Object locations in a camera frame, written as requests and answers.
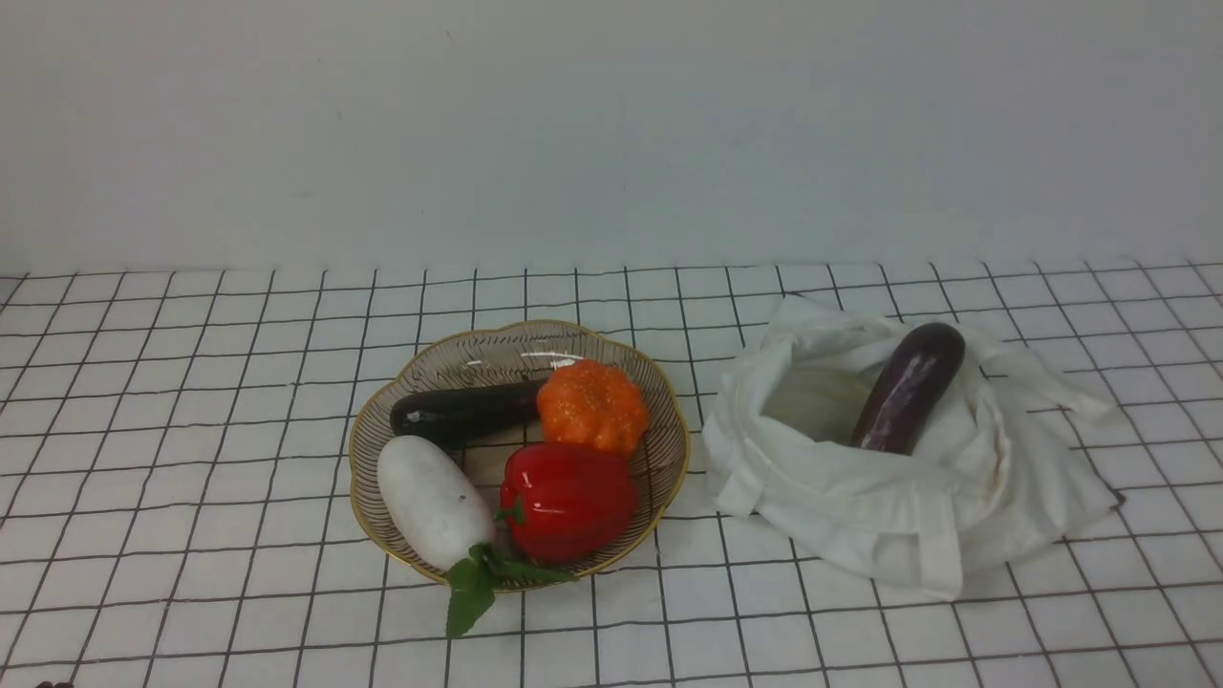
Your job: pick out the white grid tablecloth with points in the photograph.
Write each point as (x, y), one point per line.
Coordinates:
(176, 511)

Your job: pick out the light purple eggplant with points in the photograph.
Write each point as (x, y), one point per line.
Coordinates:
(912, 381)

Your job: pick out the white cloth bag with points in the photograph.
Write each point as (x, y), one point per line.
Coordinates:
(986, 482)

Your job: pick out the dark purple eggplant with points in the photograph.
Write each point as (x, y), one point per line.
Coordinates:
(452, 417)

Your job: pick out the red bell pepper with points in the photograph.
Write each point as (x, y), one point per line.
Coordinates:
(561, 502)

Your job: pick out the small orange pumpkin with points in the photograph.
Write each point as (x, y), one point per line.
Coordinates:
(593, 405)

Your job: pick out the white radish with leaves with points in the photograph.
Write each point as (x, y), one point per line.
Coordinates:
(447, 523)

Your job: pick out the gold-rimmed striped bowl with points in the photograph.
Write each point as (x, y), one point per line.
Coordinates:
(525, 350)

